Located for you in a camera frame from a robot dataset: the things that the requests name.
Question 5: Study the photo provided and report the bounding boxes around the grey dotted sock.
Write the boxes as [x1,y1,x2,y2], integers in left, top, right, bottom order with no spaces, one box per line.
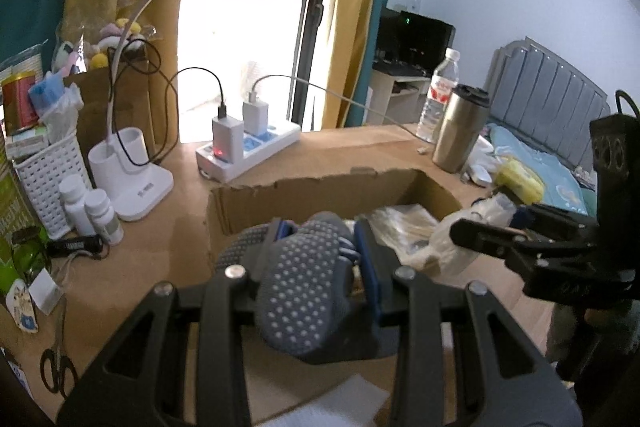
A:
[215,211,399,365]

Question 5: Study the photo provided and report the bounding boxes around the clear bubble wrap piece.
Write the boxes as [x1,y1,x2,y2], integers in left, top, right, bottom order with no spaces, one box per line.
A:
[427,193,516,275]

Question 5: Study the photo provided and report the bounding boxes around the right hand grey glove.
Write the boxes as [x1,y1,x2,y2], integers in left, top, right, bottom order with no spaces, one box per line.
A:
[546,300,639,383]

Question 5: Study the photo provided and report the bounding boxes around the clear plastic bag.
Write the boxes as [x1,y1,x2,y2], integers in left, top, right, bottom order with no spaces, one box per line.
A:
[366,204,439,271]

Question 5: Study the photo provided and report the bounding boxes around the blue patterned bedsheet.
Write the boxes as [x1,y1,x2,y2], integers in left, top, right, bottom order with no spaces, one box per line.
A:
[488,124,596,217]

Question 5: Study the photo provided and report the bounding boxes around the brown cardboard box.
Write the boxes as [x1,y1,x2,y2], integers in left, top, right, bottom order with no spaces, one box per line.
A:
[206,168,463,265]

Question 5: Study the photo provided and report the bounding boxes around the white power strip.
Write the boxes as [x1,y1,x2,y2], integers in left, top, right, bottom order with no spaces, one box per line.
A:
[195,121,300,183]

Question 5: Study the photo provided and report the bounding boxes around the yellow tissue pack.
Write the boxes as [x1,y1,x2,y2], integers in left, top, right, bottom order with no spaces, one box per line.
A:
[494,158,546,205]

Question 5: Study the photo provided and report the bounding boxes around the white paper sheet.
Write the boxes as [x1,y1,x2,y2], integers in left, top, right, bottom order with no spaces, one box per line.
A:
[262,375,390,427]

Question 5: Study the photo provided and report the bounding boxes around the white side desk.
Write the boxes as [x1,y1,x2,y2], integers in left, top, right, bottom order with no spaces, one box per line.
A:
[363,69,431,126]

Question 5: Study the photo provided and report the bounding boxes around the grey padded headboard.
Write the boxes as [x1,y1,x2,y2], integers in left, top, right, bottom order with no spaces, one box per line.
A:
[485,37,611,170]

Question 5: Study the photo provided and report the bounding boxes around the steel travel tumbler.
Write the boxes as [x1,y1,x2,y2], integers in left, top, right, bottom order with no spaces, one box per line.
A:
[433,83,490,173]

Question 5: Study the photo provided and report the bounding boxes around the white pill bottle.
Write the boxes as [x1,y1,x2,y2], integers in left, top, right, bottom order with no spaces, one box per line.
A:
[85,188,124,246]
[58,173,96,236]

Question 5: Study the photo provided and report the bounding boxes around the clear water bottle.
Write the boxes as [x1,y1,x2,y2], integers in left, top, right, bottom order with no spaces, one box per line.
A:
[416,48,460,144]

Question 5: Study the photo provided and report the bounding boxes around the brown paper bag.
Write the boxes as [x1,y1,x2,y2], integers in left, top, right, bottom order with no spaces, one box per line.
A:
[63,68,156,159]

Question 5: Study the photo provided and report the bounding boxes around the black usb device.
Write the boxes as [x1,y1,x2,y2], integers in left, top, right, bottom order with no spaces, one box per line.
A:
[46,235,104,259]

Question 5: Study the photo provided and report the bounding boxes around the black monitor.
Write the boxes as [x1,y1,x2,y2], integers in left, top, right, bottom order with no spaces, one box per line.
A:
[373,9,456,77]

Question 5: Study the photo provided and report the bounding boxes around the white lattice basket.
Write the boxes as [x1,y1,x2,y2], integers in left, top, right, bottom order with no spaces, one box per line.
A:
[13,132,92,239]

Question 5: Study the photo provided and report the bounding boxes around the plush toy bundle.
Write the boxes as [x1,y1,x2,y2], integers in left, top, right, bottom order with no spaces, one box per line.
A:
[51,17,129,74]

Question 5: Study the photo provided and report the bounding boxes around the yellow curtain right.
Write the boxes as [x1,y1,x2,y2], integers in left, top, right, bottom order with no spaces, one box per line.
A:
[322,0,373,129]

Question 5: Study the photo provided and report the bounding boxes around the yellow curtain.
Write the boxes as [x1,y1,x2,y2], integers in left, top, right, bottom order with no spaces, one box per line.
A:
[322,0,373,129]
[62,0,202,148]

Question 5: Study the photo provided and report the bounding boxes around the black scissors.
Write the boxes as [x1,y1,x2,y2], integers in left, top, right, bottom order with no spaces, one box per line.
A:
[39,298,78,399]

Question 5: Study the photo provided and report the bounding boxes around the green snack bag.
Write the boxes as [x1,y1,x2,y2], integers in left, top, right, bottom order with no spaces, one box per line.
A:
[1,42,43,291]

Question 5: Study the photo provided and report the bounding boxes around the cartoon print packet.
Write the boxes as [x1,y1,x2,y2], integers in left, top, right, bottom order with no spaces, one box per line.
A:
[6,279,38,334]

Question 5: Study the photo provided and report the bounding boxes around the red tin can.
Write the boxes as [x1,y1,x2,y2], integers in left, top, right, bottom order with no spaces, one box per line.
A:
[1,70,38,135]

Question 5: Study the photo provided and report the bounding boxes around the yellow curtain left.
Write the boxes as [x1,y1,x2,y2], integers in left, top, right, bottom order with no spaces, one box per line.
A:
[62,0,202,148]

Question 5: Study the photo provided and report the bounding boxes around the white charger black cable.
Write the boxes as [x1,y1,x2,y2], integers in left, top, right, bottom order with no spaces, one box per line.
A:
[112,38,245,168]

